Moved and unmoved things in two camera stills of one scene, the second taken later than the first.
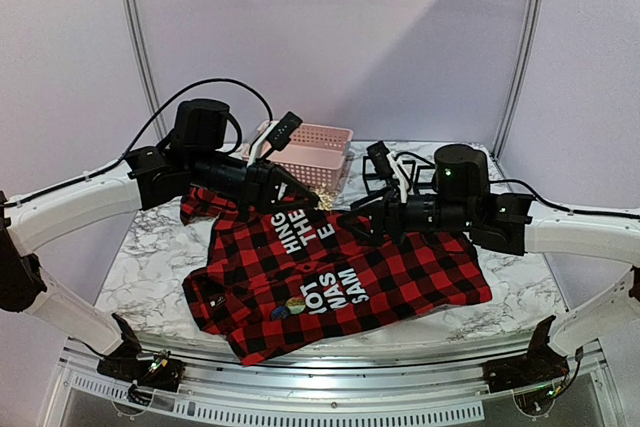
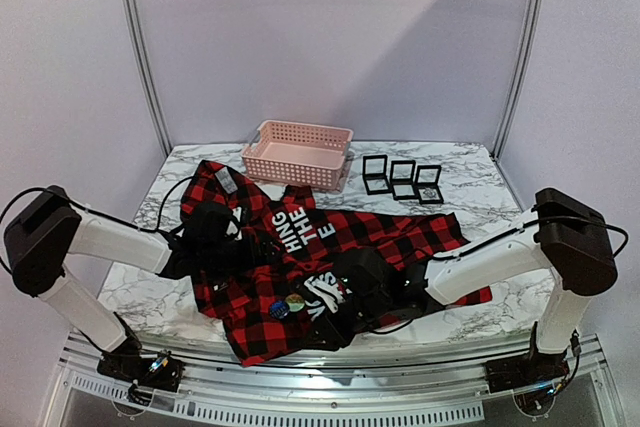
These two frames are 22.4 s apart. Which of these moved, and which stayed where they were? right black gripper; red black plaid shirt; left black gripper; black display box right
Moved: right black gripper; left black gripper
Stayed: black display box right; red black plaid shirt
